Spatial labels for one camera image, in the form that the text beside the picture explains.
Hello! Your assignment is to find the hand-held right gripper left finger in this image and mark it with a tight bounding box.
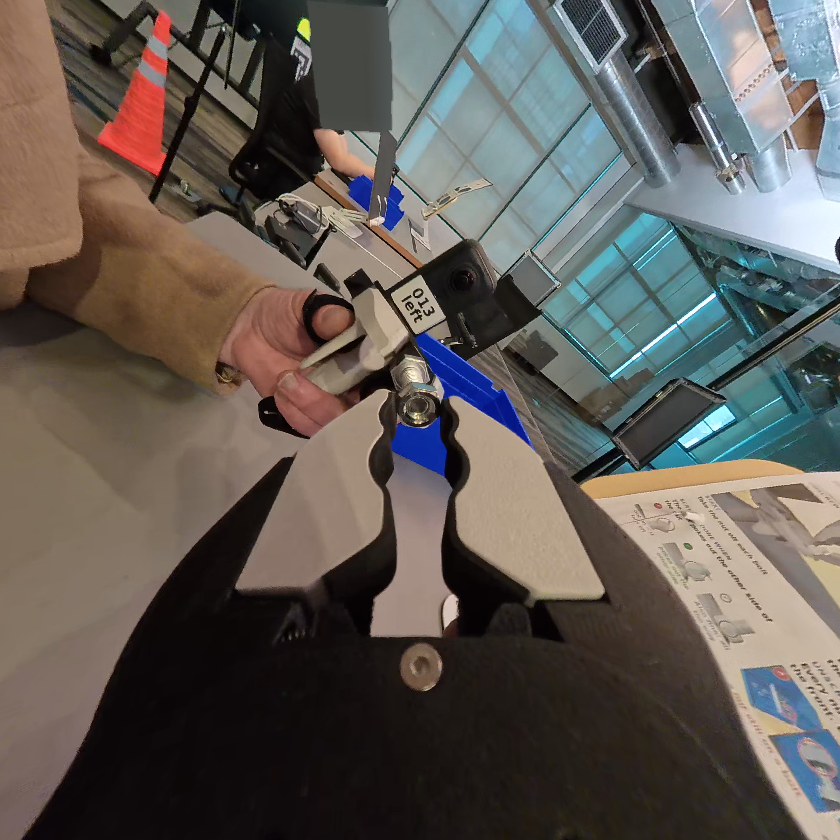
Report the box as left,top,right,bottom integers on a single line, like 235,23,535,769
234,390,399,636

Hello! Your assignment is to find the printed instruction sheet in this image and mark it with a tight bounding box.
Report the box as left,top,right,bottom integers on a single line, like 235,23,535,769
594,472,840,840

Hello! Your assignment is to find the rectangular metal duct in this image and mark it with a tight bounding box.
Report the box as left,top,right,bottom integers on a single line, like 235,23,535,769
646,0,840,198

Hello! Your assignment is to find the white air vent grille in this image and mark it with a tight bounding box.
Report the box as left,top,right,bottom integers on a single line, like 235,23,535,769
554,0,632,73

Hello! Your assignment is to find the steel hex bolt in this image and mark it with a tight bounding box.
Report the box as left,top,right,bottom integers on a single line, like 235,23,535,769
392,354,431,395

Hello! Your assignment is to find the person's left hand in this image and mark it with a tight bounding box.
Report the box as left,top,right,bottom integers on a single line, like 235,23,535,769
218,287,395,437

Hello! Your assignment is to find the blue plastic bin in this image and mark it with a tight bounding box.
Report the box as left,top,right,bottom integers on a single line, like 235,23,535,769
392,331,534,475
346,174,404,232

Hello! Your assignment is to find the orange traffic cone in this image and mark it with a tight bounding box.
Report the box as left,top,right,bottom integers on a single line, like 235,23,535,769
97,10,173,177

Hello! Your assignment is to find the steel hex nut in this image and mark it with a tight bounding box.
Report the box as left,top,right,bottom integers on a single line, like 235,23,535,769
397,384,439,427

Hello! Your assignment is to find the grey flat bar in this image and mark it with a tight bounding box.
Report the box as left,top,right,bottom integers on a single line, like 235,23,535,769
367,131,399,227

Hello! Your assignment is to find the black flat panel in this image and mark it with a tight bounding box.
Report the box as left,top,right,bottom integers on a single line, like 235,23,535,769
610,377,728,471

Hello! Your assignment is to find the black tilted stand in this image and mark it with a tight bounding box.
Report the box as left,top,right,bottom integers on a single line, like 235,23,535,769
495,251,563,358

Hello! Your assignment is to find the round metal duct pipe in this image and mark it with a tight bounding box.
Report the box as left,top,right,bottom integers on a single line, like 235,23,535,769
594,49,682,188

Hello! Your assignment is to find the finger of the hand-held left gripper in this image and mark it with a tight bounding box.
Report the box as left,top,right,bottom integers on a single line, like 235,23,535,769
353,287,416,370

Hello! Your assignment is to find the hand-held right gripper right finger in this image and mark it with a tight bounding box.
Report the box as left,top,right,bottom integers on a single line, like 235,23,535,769
440,395,606,636

